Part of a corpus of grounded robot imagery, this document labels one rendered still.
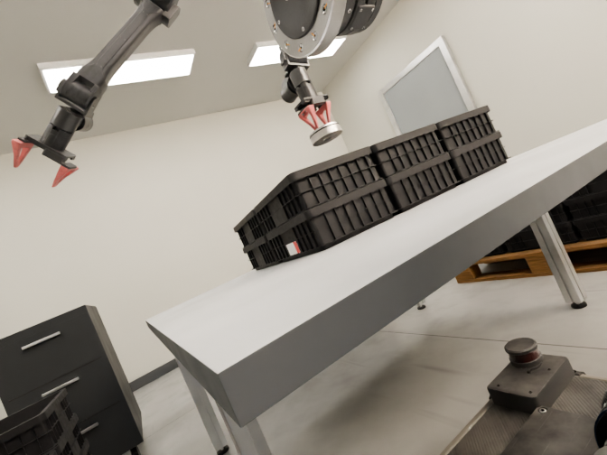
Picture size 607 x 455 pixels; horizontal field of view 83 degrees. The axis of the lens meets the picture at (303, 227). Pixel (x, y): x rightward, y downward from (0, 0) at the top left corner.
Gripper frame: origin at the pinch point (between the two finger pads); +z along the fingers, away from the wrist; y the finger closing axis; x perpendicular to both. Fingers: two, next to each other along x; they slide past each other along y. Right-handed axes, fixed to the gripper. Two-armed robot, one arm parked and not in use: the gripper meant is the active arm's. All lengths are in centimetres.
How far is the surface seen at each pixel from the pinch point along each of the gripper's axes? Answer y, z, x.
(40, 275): 112, -46, -345
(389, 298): 54, 37, 58
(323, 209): 17.7, 24.8, 5.8
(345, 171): 4.9, 16.8, 6.4
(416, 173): -19.0, 26.0, 10.0
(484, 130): -59, 21, 14
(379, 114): -313, -81, -231
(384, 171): -8.4, 21.2, 7.8
